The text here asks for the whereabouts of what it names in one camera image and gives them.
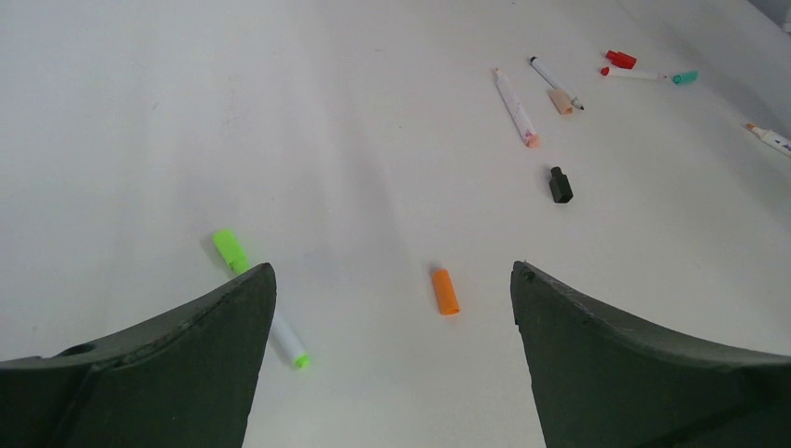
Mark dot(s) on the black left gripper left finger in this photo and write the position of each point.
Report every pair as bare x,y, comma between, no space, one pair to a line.
184,378

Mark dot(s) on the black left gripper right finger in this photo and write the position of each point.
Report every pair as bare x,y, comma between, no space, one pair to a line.
602,377

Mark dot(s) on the white pen green end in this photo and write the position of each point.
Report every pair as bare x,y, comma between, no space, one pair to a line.
288,342

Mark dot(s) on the green pen cap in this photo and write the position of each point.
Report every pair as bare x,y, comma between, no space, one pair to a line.
231,251

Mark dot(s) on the orange pen cap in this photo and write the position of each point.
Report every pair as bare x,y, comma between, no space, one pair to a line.
447,302

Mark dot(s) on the white pen peach end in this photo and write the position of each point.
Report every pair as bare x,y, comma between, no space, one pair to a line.
770,138

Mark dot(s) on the black pen cap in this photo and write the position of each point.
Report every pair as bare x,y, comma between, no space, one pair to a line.
559,185

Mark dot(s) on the peach pen cap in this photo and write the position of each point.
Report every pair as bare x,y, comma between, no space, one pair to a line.
561,101

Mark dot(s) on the white pen orange tip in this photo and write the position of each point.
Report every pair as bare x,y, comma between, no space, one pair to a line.
523,124

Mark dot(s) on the white pen red tip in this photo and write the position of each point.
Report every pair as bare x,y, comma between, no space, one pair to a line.
613,71

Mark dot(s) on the teal pen cap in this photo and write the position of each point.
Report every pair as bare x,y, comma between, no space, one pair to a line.
684,78

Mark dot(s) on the red pen cap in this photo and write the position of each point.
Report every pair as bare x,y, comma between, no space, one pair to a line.
620,59

